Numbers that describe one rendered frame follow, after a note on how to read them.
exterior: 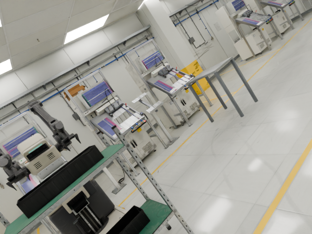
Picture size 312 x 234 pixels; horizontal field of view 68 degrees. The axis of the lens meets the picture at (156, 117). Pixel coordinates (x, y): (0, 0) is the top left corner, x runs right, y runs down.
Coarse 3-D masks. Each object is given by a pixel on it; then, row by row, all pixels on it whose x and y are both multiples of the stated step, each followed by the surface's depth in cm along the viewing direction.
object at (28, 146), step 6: (30, 138) 197; (36, 138) 196; (42, 138) 196; (24, 144) 192; (30, 144) 192; (36, 144) 192; (42, 144) 196; (48, 144) 200; (24, 150) 188; (30, 150) 189; (36, 150) 194; (42, 150) 198; (24, 156) 188; (30, 156) 192; (36, 156) 196
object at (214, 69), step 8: (216, 64) 372; (224, 64) 334; (232, 64) 347; (208, 72) 342; (216, 72) 325; (240, 72) 347; (192, 80) 376; (208, 80) 403; (192, 88) 385; (224, 88) 330; (248, 88) 351; (216, 96) 412; (232, 96) 332; (200, 104) 391; (224, 104) 412; (208, 112) 393; (240, 112) 335
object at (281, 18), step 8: (248, 0) 735; (256, 0) 714; (264, 0) 716; (272, 0) 713; (288, 0) 707; (248, 8) 749; (256, 8) 731; (280, 8) 684; (296, 8) 717; (272, 16) 744; (280, 16) 719; (288, 16) 741; (264, 24) 742; (272, 24) 725; (280, 24) 704; (288, 24) 733; (280, 32) 722
